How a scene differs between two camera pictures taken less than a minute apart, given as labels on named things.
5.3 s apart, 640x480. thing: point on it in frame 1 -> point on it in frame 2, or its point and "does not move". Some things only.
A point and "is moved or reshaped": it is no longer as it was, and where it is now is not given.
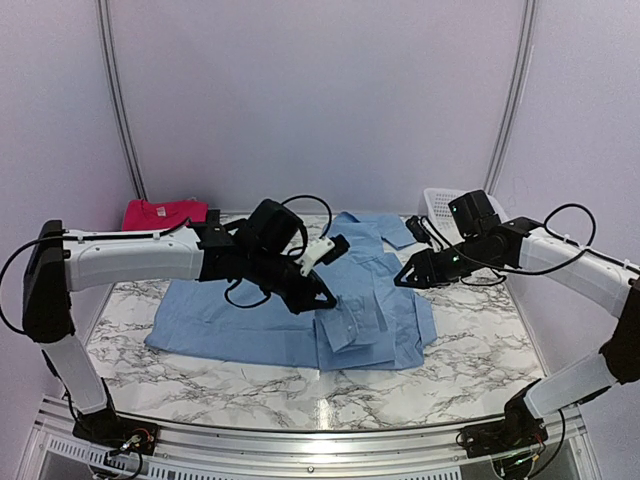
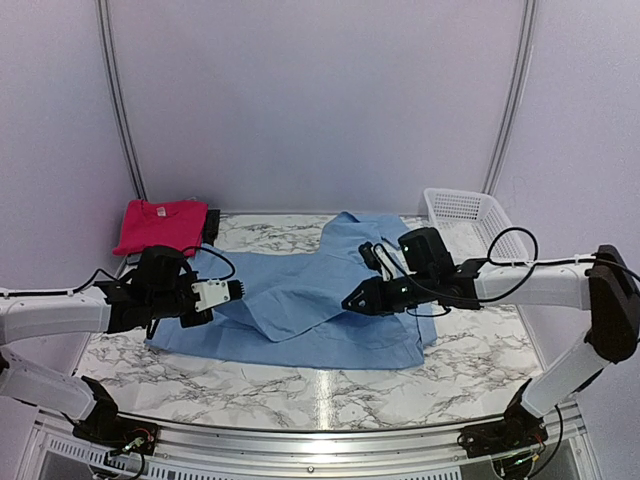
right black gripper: (422, 260) -> (376, 301)
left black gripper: (315, 287) -> (198, 319)
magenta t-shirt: (140, 215) does not move
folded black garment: (213, 217) does not move
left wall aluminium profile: (111, 63) does not move
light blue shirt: (376, 323) is moved or reshaped
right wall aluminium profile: (528, 28) does not move
